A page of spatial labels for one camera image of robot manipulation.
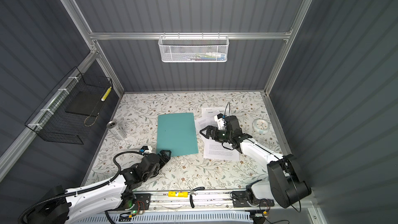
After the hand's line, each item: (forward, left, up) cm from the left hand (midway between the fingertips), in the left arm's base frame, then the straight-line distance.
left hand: (169, 156), depth 84 cm
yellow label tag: (-18, -5, -2) cm, 19 cm away
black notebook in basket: (+19, +38, +25) cm, 50 cm away
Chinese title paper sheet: (+32, -23, -3) cm, 40 cm away
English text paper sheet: (+4, -25, -4) cm, 26 cm away
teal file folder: (+17, -2, -5) cm, 18 cm away
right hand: (+7, -21, +8) cm, 24 cm away
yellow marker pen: (+27, +32, +24) cm, 48 cm away
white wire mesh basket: (+81, -16, +18) cm, 84 cm away
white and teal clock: (+17, -57, 0) cm, 59 cm away
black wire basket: (+6, +45, +30) cm, 55 cm away
